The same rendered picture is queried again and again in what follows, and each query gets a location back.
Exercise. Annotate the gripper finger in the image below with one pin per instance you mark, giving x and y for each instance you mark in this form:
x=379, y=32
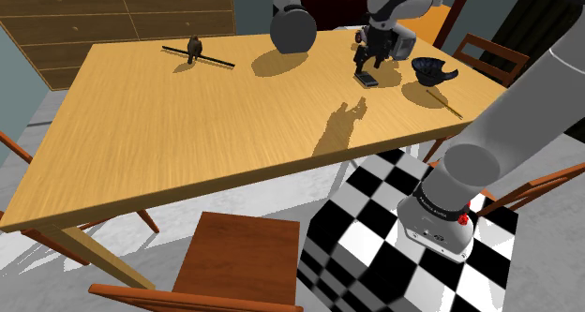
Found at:
x=359, y=60
x=380, y=60

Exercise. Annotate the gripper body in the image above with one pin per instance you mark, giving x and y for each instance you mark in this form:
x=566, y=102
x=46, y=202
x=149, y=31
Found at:
x=380, y=39

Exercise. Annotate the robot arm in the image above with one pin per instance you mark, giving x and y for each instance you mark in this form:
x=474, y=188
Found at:
x=525, y=114

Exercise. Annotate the small black phone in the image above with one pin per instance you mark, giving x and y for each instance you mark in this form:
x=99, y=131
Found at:
x=366, y=79

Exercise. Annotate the dark blue bowl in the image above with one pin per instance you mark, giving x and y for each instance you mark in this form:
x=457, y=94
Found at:
x=429, y=71

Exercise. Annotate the dark red sofa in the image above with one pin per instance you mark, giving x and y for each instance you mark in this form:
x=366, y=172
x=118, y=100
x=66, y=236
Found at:
x=338, y=5

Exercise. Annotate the yellow pencil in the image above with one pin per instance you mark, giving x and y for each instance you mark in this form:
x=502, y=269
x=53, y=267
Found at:
x=445, y=104

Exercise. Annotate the black rod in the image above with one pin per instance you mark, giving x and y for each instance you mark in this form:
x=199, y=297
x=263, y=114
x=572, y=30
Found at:
x=219, y=62

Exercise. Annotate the dark curtain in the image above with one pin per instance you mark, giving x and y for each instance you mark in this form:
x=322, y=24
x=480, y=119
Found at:
x=525, y=18

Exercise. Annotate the checkered robot stand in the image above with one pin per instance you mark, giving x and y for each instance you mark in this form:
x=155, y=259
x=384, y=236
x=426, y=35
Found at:
x=365, y=219

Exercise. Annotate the brown bird figure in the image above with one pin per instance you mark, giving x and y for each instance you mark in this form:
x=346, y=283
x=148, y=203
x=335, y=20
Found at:
x=194, y=48

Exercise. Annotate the light wooden dining table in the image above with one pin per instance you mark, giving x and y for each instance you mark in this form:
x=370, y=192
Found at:
x=182, y=119

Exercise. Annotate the wooden chest of drawers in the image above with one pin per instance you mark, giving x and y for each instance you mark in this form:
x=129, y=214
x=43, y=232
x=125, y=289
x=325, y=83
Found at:
x=91, y=23

